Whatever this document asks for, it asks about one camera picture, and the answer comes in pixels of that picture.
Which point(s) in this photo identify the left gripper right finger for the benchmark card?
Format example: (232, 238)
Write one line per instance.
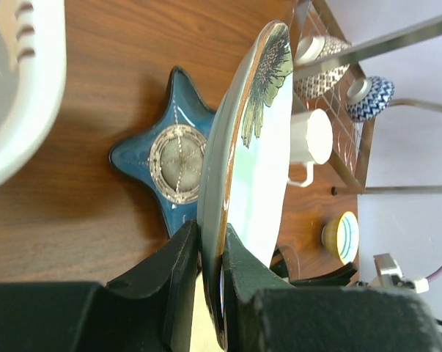
(264, 313)

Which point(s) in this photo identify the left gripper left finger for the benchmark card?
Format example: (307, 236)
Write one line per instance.
(148, 308)

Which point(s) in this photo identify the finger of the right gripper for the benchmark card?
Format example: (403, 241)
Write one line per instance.
(340, 277)

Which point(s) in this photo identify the mint flower plate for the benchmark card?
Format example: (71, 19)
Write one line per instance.
(246, 162)

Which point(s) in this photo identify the blue star-shaped dish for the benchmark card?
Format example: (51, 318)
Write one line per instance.
(184, 105)

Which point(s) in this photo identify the small round patterned saucer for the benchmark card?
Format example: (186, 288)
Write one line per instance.
(175, 163)

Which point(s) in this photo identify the white plastic bin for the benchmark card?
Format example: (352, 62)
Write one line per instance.
(33, 68)

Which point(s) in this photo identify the yellow blue small bowl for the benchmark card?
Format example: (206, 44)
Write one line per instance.
(340, 236)

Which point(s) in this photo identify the white mug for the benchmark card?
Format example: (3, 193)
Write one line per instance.
(311, 142)

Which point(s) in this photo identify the blue zigzag bowl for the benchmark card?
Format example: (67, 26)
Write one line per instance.
(367, 97)

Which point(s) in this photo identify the metal dish rack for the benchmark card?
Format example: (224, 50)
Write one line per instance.
(317, 36)

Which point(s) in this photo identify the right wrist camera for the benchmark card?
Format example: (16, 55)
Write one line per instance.
(390, 275)

